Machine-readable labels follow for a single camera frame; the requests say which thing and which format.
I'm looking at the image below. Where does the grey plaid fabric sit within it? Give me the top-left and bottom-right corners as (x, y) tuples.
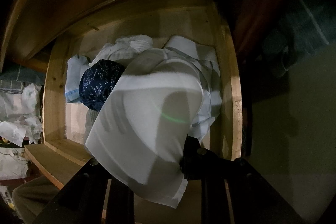
(1, 65), (46, 94)

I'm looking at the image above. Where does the navy patterned underwear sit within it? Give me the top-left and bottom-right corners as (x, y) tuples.
(79, 60), (126, 111)

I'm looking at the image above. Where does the light blue underwear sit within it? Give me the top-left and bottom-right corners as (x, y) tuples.
(64, 55), (90, 103)

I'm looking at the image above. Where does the light grey underwear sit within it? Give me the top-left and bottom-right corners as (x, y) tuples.
(89, 35), (153, 67)

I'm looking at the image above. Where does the blue checked cloth cover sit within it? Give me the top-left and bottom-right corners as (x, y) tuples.
(285, 0), (335, 60)

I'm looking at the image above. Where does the white padded bra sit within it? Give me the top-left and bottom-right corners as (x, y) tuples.
(85, 36), (222, 208)

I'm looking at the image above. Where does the wooden drawer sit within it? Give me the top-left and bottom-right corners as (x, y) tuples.
(25, 4), (243, 189)

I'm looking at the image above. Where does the grey bed mattress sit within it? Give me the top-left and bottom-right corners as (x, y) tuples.
(250, 45), (335, 223)

